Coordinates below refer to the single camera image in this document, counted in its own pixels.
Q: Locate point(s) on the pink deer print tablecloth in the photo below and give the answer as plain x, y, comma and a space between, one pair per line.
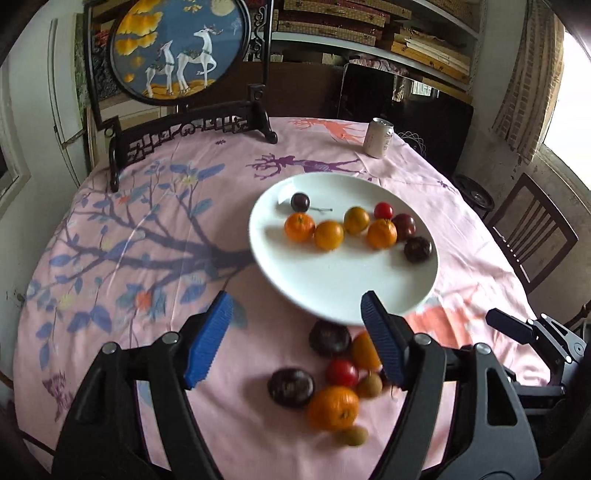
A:
132, 265

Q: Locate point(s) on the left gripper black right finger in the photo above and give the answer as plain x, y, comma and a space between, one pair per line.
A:
389, 343

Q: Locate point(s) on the dark round stool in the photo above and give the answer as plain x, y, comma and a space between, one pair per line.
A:
476, 196

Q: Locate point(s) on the dark fruit near plate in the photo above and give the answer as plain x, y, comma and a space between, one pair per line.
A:
329, 340

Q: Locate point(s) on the dark cherry with stem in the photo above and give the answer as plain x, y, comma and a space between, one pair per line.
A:
299, 202

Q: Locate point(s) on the pink beverage can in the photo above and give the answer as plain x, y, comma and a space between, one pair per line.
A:
378, 137

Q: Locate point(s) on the large orange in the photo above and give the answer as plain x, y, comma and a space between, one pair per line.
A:
382, 234

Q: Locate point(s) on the large mandarin with stem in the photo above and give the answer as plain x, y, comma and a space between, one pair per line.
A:
333, 409

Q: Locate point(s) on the red tomato in pile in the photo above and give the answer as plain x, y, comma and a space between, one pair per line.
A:
341, 372

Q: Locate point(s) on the orange near plate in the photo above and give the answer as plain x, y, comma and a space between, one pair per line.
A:
364, 353

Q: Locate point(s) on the yellow orange round fruit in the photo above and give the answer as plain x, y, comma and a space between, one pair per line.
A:
329, 235

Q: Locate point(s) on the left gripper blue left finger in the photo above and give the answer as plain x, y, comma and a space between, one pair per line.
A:
202, 335

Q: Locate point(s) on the small red cherry tomato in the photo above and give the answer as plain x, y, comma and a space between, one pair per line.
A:
383, 210

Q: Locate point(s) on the small mandarin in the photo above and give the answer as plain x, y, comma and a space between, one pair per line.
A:
299, 227

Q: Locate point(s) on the small yellow orange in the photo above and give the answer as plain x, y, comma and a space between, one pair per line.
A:
356, 220

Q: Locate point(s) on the white oval plate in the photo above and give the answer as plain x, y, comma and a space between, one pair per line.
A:
330, 285

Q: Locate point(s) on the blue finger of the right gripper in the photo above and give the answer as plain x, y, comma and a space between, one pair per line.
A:
519, 331

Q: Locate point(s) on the small tan longan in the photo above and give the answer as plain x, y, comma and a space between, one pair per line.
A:
370, 386
354, 436

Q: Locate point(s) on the dark purple plum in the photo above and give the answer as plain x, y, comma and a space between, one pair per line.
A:
405, 225

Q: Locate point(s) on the round deer painting screen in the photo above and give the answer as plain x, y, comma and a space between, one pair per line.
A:
207, 62

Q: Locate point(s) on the dark plum behind mandarin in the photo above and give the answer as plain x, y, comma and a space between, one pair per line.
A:
291, 388

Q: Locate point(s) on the dark wooden chair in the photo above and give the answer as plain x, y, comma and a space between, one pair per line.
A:
539, 222

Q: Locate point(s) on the small tan longan back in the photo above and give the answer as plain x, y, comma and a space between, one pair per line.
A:
370, 386

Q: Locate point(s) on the dark purple mangosteen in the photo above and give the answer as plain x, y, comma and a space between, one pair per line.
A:
418, 249

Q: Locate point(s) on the small tan longan front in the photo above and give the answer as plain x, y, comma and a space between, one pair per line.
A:
354, 436

